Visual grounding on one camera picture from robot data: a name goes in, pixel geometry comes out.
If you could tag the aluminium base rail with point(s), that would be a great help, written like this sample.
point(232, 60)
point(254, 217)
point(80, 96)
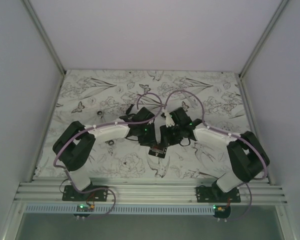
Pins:
point(146, 193)

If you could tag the silver ratchet wrench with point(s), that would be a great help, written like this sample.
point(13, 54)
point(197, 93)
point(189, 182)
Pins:
point(100, 114)

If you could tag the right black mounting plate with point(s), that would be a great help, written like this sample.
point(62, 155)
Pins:
point(213, 194)

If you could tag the aluminium frame post left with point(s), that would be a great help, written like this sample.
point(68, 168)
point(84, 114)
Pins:
point(44, 36)

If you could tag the white slotted cable duct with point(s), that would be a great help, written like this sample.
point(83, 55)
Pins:
point(120, 209)

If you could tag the right controller board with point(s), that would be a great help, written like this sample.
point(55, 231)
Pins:
point(222, 212)

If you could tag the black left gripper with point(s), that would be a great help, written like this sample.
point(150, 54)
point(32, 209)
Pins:
point(151, 139)

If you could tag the aluminium frame post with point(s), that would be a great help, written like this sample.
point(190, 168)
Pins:
point(265, 35)
point(44, 36)

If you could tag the aluminium frame post right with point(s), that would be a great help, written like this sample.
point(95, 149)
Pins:
point(265, 35)

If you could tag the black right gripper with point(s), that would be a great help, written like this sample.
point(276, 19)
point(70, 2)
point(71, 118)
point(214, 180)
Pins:
point(166, 139)

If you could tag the controller board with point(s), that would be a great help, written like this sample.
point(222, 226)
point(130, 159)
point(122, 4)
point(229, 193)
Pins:
point(83, 211)
point(222, 212)

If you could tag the black fuse box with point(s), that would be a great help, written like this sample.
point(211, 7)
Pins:
point(157, 154)

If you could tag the clear plastic fuse box cover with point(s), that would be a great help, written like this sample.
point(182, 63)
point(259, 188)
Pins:
point(158, 149)

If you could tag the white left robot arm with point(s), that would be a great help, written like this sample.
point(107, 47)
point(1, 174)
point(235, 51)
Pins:
point(74, 146)

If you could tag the left controller board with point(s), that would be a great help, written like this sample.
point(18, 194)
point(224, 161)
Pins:
point(83, 211)

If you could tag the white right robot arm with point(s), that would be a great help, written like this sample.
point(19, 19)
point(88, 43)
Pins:
point(244, 151)

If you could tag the black mounting plate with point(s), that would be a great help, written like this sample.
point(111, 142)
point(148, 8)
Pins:
point(71, 195)
point(213, 194)

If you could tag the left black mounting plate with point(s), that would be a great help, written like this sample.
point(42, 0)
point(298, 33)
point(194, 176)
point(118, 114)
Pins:
point(71, 195)

